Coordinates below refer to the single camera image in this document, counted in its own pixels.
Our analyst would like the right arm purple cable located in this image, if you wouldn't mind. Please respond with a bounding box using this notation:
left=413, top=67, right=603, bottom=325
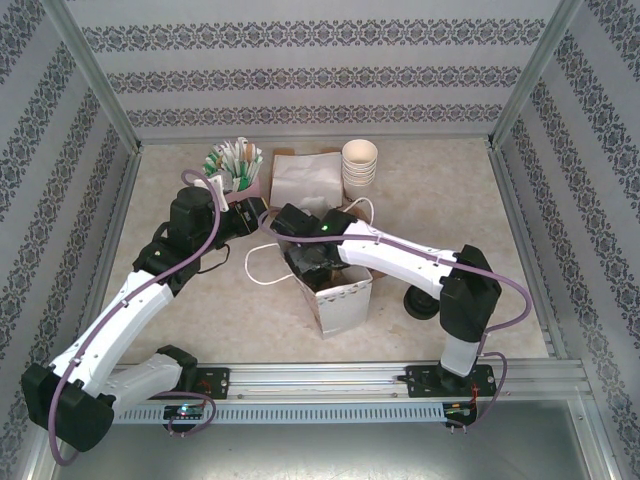
left=258, top=209, right=534, bottom=437

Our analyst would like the aluminium frame post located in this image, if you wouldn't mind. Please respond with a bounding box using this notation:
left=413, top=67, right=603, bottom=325
left=38, top=0, right=145, bottom=154
left=487, top=0, right=585, bottom=149

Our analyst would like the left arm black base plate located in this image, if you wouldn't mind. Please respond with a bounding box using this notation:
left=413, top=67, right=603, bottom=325
left=192, top=366, right=232, bottom=401

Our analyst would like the white paper cup stack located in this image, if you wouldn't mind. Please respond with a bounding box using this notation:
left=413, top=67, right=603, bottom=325
left=341, top=139, right=379, bottom=189

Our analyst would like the aluminium side rail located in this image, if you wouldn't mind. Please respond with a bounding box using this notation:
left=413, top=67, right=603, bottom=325
left=487, top=139, right=571, bottom=361
left=69, top=144, right=145, bottom=366

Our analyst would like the white paper napkin stack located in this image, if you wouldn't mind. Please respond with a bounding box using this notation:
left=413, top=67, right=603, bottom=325
left=272, top=152, right=346, bottom=201

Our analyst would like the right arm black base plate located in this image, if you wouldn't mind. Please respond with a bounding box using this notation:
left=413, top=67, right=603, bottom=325
left=405, top=363, right=499, bottom=400

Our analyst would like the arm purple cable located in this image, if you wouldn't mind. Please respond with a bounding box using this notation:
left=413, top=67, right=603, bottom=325
left=48, top=168, right=224, bottom=467
left=258, top=209, right=534, bottom=437

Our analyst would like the slotted grey cable duct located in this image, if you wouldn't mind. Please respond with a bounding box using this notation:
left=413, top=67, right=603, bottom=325
left=112, top=402, right=447, bottom=426

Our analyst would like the thin black cable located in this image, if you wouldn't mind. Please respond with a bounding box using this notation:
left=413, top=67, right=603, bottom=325
left=197, top=243, right=232, bottom=275

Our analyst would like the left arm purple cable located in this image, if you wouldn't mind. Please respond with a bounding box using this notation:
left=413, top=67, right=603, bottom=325
left=48, top=168, right=224, bottom=467

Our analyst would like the grey metal sheet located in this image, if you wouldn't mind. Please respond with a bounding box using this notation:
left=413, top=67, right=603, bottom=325
left=29, top=399, right=621, bottom=480

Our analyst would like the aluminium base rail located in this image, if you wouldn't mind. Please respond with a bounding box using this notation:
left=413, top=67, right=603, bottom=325
left=112, top=362, right=594, bottom=402

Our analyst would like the cartoon print paper gift bag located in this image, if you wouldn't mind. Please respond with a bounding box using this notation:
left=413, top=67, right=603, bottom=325
left=243, top=196, right=376, bottom=342

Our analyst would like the black cup lid stack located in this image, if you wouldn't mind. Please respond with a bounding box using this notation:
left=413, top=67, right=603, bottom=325
left=403, top=284, right=444, bottom=322

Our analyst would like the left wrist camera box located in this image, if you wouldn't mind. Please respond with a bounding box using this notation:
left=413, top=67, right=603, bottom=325
left=206, top=172, right=237, bottom=194

